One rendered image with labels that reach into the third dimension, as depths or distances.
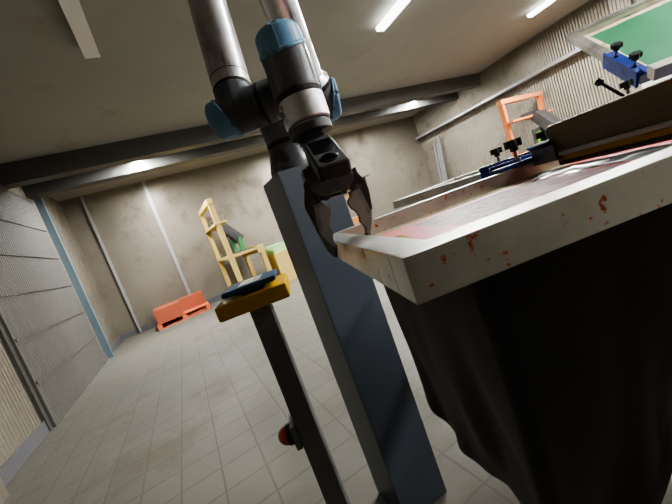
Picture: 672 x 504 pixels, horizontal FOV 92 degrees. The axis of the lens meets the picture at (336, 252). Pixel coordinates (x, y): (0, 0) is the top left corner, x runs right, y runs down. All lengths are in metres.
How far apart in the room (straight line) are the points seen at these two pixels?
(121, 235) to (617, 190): 8.37
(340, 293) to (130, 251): 7.60
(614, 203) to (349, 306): 0.79
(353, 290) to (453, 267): 0.78
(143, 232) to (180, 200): 1.06
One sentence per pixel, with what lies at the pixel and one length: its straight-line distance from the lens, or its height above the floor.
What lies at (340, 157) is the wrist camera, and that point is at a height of 1.10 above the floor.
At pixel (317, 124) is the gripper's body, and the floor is 1.17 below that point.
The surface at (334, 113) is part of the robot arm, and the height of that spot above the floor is 1.31.
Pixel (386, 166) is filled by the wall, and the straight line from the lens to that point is 10.56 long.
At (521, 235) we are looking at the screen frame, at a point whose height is 0.97.
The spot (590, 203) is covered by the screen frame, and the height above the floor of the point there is 0.98.
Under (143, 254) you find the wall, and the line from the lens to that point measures 8.39.
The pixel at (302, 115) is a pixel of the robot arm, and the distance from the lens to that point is 0.53.
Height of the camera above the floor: 1.04
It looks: 7 degrees down
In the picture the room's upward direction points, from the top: 20 degrees counter-clockwise
